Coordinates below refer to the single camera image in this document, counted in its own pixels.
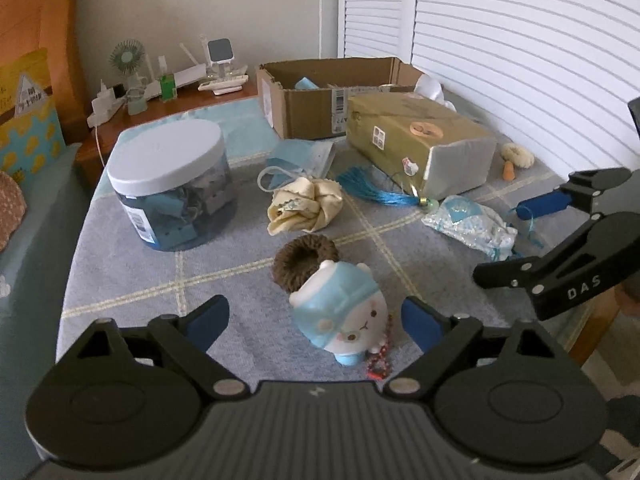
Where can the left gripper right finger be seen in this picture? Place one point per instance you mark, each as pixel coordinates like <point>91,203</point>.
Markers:
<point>444,344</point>

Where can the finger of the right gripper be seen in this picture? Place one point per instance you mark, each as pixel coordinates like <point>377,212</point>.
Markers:
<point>602,252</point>
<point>598,191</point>

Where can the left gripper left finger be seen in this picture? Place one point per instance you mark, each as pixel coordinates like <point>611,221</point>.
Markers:
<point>180,344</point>

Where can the small orange soft toy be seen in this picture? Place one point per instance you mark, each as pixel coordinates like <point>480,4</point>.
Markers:
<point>508,172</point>

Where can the blue sheep plush toy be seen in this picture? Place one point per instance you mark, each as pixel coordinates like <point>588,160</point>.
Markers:
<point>340,309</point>

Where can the packaged wet wipe pouch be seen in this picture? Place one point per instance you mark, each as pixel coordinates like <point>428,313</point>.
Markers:
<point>474,225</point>

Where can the brown fuzzy scrunchie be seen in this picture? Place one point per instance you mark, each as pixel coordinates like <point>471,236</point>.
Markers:
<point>296,261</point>

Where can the blue tassel charm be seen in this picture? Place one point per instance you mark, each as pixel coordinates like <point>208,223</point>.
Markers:
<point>359,182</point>

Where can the cream satin scrunchie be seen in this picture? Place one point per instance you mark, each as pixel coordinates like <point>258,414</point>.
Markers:
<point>307,205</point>

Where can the white cloth bundle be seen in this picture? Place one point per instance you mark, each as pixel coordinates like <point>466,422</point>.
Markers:
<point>430,88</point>

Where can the packaged blue face mask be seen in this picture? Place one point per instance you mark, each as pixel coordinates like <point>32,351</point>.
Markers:
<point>294,158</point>

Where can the gold tissue pack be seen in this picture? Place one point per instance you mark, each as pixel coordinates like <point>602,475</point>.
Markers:
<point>424,147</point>

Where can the white lid plastic jar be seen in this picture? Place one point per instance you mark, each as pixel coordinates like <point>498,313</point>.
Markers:
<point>175,184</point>

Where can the blue grey bed blanket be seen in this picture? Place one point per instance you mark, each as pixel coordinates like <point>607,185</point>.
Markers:
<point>115,275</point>

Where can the wooden nightstand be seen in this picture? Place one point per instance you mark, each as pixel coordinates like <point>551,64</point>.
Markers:
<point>102,141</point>

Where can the brown dotted cloth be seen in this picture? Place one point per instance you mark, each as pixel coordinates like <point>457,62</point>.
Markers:
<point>12,208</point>

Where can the white power strip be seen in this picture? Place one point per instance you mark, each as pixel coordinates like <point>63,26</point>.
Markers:
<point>106,104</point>

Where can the green small bottle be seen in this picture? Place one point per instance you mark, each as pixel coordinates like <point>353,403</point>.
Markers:
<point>168,87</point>

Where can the white wifi router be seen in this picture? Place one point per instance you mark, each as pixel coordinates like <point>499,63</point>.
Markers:
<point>182,78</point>

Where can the yellow blue snack bag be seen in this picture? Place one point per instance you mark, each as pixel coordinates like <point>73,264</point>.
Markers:
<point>30,134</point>

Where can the white remote control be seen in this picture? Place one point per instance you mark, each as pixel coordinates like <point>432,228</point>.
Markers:
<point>224,85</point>

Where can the brown cardboard box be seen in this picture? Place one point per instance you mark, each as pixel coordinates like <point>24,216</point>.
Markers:
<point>320,114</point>

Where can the small green desk fan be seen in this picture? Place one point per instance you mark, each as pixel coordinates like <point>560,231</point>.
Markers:
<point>126,58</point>

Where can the orange wooden headboard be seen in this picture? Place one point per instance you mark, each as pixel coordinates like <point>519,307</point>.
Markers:
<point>29,25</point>

